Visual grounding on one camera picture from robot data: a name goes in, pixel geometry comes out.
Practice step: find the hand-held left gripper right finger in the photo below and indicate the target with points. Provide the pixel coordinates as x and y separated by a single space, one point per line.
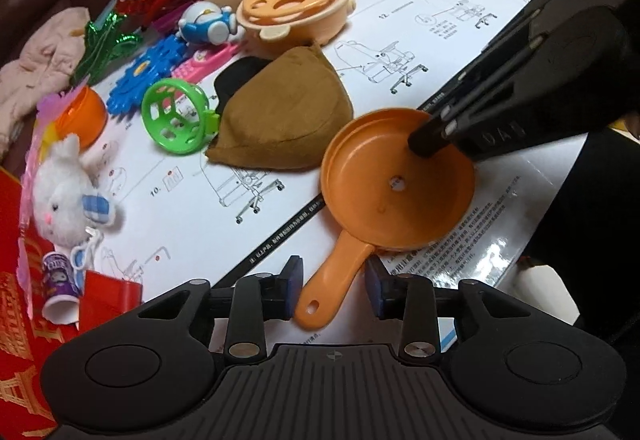
374 287

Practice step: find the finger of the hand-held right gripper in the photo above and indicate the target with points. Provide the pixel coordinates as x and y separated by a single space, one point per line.
425 140
520 33

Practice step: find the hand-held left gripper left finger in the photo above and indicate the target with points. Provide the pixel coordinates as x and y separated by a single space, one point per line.
294 285

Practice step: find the orange toy frying pan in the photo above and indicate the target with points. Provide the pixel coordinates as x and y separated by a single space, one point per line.
380 220

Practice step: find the red gift box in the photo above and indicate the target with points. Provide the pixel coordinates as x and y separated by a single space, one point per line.
20 330

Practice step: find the brown cloth pouch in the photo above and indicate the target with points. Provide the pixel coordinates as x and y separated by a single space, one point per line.
285 115

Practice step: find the red paper packet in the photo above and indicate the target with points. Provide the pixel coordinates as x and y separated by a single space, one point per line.
107 295

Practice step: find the black cloth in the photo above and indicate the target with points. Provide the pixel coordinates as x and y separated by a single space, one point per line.
235 78

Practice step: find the green plastic cage wheel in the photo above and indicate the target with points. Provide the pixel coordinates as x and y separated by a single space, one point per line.
150 113

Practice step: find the small purple toy cup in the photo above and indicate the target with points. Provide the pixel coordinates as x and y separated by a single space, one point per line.
60 277

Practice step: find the pink toy phone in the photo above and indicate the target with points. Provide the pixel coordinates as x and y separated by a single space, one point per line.
200 63

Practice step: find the white plush rabbit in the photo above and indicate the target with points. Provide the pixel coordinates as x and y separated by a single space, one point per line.
65 195

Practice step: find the blue white cat toy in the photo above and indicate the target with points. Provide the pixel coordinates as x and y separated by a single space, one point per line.
205 25

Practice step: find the blue plastic gear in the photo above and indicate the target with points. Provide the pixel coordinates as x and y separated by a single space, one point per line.
165 51
131 88

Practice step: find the orange plastic bowl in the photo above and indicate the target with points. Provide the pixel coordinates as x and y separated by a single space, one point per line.
90 115

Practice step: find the green foil tinsel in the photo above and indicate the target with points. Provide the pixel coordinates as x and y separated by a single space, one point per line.
105 48

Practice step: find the pink padded garment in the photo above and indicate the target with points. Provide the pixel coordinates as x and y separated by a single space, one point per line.
45 55

